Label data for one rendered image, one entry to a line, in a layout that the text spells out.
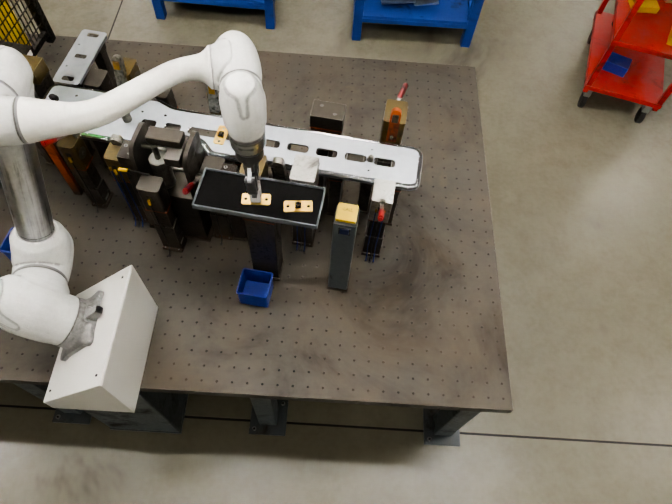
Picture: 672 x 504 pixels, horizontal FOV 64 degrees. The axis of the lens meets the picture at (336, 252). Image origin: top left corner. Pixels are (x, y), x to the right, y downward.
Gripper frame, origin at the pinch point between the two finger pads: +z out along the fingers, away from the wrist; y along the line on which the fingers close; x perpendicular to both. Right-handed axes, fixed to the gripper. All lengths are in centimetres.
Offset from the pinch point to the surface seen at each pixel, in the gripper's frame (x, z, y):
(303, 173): 13.3, 9.1, -13.9
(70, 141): -64, 15, -28
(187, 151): -21.4, 1.3, -14.5
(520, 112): 145, 120, -152
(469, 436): 89, 120, 45
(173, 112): -34, 20, -47
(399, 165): 46, 20, -27
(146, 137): -34.4, 1.4, -19.4
